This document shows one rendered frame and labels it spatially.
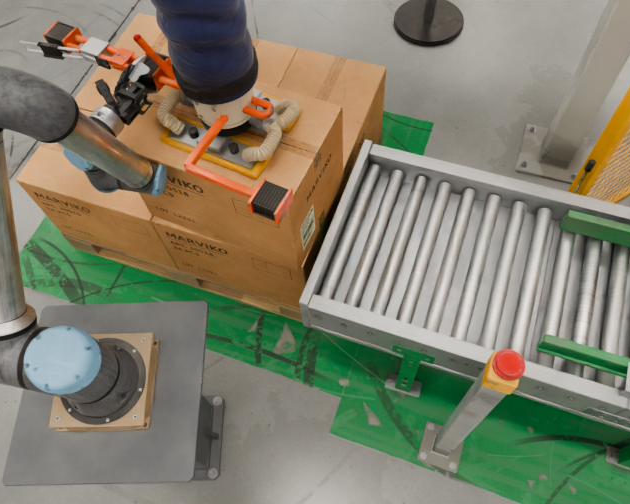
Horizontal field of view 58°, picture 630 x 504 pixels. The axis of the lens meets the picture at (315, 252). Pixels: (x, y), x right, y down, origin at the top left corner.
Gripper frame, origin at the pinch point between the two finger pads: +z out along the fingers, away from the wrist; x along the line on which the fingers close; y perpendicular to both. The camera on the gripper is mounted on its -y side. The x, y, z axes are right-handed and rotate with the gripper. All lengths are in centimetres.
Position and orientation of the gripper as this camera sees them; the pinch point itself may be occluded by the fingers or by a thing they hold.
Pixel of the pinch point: (146, 67)
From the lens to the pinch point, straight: 184.2
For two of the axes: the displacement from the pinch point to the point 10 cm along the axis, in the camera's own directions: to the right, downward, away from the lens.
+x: -0.5, -4.8, -8.8
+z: 4.6, -7.9, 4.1
